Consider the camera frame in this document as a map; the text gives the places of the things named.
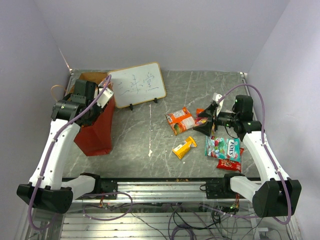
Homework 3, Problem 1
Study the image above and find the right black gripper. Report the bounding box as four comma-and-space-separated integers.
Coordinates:
193, 104, 239, 136

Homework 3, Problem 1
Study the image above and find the orange Fox's fruits candy bag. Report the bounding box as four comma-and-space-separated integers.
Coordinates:
194, 108, 208, 127

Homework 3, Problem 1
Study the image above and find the red brown paper bag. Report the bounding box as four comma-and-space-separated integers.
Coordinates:
51, 72, 115, 156

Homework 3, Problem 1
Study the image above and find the orange white snack packet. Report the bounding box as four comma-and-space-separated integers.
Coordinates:
165, 106, 195, 136

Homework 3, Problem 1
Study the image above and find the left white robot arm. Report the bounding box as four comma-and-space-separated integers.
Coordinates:
16, 76, 114, 214

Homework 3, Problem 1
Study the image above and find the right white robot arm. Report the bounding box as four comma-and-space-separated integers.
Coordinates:
193, 93, 302, 218

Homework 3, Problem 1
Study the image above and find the teal Fox's mint candy bag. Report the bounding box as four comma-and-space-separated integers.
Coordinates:
204, 136, 241, 162

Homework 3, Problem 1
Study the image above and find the yellow snack bar packet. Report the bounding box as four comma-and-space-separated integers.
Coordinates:
172, 136, 197, 160

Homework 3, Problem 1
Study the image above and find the red candy packet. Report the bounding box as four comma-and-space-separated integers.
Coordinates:
216, 158, 242, 173

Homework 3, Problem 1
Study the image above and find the small whiteboard with stand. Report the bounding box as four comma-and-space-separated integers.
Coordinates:
108, 62, 167, 109

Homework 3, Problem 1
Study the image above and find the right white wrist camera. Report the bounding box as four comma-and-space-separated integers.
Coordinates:
212, 92, 224, 116

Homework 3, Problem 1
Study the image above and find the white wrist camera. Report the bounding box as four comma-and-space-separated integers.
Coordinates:
212, 92, 224, 116
95, 87, 114, 109

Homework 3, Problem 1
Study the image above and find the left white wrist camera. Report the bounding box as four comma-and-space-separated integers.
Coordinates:
95, 87, 114, 109

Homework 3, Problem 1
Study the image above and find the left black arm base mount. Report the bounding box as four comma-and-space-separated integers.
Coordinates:
91, 178, 118, 200

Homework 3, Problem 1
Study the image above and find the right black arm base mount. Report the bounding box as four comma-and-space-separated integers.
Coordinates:
199, 173, 245, 199

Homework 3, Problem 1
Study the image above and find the purple cable under frame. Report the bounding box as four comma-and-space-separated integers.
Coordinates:
81, 191, 134, 222

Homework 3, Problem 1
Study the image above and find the aluminium rail frame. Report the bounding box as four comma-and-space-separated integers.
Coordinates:
31, 177, 291, 240

